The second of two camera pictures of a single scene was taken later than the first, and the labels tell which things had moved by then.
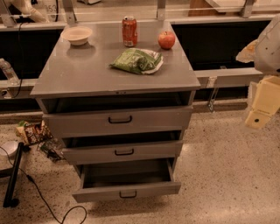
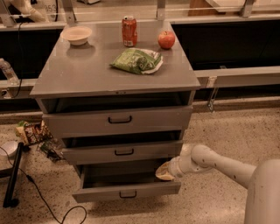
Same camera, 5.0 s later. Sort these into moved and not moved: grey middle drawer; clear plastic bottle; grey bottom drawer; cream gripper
Moved: cream gripper
Not moved: grey bottom drawer; grey middle drawer; clear plastic bottle
